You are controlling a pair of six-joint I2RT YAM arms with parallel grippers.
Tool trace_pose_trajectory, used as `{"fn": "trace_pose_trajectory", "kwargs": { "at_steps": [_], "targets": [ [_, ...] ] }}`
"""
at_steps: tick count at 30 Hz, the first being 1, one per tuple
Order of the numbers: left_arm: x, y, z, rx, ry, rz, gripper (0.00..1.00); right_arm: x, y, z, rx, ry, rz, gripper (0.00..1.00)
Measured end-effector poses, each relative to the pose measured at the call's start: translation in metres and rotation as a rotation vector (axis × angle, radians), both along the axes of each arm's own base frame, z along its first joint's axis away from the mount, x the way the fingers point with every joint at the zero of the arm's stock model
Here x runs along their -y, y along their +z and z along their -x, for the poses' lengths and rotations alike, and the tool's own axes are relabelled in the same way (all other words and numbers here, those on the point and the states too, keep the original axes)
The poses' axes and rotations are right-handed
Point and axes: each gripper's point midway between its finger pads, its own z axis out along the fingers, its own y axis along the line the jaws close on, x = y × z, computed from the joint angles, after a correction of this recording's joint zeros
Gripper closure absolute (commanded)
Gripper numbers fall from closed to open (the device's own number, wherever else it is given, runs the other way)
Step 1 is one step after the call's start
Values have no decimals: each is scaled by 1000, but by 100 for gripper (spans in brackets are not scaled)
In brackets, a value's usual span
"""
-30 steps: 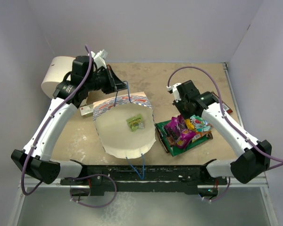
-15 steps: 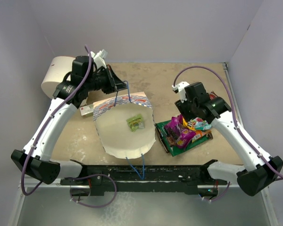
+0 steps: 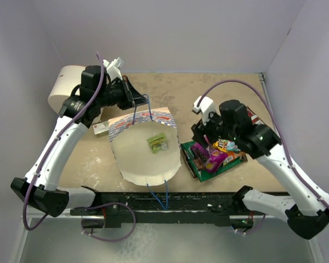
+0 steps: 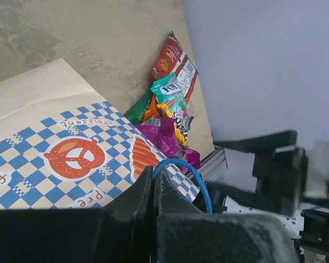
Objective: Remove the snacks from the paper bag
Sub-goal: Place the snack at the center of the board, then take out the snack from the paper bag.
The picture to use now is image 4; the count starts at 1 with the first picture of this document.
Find teal snack bag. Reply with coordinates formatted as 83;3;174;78
150;73;194;130

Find blue checkered paper bag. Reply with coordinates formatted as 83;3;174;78
0;59;213;212

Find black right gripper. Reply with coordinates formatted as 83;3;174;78
206;130;309;216

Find yellow snack bag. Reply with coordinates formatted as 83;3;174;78
157;104;189;146

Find magenta snack bag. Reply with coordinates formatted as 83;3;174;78
135;117;201;169

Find red orange snack bag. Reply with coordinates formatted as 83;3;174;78
150;31;198;102

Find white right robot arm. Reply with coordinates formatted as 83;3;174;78
207;130;329;262

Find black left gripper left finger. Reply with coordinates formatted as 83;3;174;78
0;166;153;262

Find green chips bag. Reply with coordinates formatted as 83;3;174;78
124;89;152;125

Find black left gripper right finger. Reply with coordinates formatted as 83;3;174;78
154;168;295;262

